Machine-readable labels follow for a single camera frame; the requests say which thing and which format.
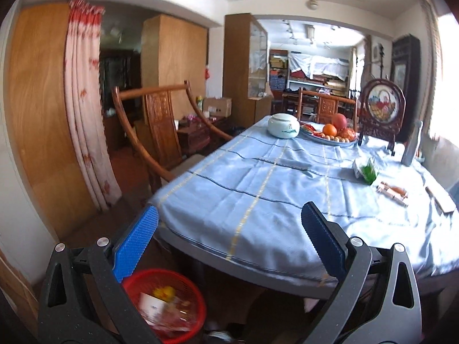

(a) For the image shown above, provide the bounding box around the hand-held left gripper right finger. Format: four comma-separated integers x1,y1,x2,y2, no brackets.
301,201,422,344

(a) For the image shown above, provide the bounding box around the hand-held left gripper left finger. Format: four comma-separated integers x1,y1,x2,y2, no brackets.
38,204,162,344

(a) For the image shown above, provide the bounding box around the red plastic basket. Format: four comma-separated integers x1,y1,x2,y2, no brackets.
122,269,208,343

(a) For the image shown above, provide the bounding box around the yellow wrapper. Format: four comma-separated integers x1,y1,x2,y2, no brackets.
154,286,176,302

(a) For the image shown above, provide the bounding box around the white paper packet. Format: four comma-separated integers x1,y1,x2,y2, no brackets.
138,292,169,325

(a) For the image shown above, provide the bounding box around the blue checked tablecloth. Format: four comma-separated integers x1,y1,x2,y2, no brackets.
149,115,459,282

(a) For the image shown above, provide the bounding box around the sausage sticks packet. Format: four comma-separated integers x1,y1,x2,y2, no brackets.
376,181,410,207

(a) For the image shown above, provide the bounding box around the fruit plate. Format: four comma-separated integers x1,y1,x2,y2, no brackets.
299,122,359,147

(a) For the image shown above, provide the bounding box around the low dark wooden cabinet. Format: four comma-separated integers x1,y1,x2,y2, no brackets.
176,115,230,156

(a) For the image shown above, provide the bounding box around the white ceramic lidded jar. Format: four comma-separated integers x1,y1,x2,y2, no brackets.
267,113,300,139

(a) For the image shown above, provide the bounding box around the carved wooden armchair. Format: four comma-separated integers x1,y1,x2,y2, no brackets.
297,89,358,130
111,81,235,196

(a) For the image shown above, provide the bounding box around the brown flat case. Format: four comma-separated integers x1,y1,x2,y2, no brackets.
425,185,457,214

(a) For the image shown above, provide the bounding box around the grey metal bottle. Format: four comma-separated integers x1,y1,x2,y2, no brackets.
400,120,424,167

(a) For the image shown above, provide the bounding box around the round painted table screen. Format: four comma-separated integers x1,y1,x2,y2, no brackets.
359,73,407,156

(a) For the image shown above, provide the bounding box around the pink red floral curtain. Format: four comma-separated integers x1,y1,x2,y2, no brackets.
65,0,122,212

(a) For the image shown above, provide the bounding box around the cardboard box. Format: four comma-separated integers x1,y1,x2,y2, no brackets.
203,97,232,117

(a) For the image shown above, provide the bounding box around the wooden door panel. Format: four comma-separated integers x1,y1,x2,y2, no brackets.
7,3,97,237

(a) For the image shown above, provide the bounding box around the white cover cloth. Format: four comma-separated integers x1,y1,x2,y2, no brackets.
289,53,350,81

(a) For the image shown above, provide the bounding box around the storage shelf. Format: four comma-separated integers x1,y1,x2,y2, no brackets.
269,49,289,92

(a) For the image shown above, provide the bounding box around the wooden wardrobe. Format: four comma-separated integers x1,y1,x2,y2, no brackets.
141,13,209,122

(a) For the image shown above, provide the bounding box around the glass door cabinet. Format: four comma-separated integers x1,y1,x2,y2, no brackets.
223,13,272,128

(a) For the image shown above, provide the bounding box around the dark carved cabinet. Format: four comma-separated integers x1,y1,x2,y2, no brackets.
391,34,421,140

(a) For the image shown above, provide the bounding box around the beige window curtain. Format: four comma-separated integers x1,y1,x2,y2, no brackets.
418,0,442,137

